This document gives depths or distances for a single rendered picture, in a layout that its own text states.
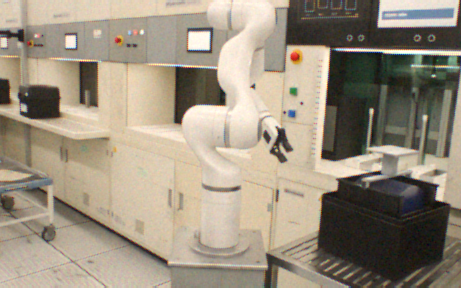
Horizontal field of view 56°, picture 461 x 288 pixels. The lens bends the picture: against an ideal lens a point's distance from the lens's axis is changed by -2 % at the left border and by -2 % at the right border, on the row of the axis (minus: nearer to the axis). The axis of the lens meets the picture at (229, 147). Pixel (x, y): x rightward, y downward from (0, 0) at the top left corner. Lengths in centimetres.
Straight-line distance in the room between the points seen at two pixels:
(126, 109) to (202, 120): 184
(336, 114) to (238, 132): 99
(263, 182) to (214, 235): 87
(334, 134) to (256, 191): 47
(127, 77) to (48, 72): 150
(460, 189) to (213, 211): 83
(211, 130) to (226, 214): 25
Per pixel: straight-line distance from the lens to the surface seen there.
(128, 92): 304
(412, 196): 136
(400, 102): 271
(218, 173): 125
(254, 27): 137
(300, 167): 198
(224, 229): 130
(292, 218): 206
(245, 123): 121
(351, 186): 133
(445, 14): 169
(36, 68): 437
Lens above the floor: 131
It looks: 11 degrees down
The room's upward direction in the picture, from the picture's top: 3 degrees clockwise
